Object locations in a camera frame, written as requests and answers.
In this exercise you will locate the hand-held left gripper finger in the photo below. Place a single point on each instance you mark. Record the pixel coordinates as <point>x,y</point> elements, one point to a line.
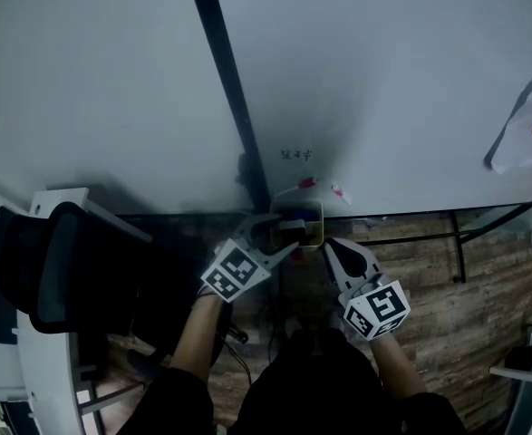
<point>261,220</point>
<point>279,254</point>

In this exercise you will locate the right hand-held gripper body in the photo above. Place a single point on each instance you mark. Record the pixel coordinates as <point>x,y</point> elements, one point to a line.
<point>376,311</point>

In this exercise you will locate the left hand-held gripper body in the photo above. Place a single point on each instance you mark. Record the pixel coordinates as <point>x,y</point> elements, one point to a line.
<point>236,270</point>

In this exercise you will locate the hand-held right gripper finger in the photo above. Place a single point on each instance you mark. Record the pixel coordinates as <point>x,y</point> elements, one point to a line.
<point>338,274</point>
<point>370,258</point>

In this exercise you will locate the dark small block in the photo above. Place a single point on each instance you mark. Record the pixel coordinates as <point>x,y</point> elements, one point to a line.
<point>293,225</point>

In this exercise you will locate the yellow-green small container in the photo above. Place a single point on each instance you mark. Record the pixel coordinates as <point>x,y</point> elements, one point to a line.
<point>318,229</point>

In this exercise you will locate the person's left forearm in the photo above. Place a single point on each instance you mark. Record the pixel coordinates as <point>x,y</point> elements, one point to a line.
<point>197,333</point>

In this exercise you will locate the person's right forearm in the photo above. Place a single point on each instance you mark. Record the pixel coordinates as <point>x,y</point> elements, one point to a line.
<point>397,365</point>

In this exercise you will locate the red-handled thin white tool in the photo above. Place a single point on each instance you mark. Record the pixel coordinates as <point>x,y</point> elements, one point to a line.
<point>299,185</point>

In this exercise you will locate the large white board panel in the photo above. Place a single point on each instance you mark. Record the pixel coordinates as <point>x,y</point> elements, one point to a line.
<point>360,84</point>

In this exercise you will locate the short red-capped marker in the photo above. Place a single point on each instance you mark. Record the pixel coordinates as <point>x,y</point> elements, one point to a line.
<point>341,194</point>

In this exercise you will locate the person's black shirt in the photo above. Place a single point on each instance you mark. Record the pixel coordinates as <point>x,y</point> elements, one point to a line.
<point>311,388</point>

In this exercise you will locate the black office chair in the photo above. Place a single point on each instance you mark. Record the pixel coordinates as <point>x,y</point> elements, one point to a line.
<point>80,265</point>
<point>48,370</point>

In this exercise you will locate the white paper sheet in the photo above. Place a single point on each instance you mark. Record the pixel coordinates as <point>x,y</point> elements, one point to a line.
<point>519,147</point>

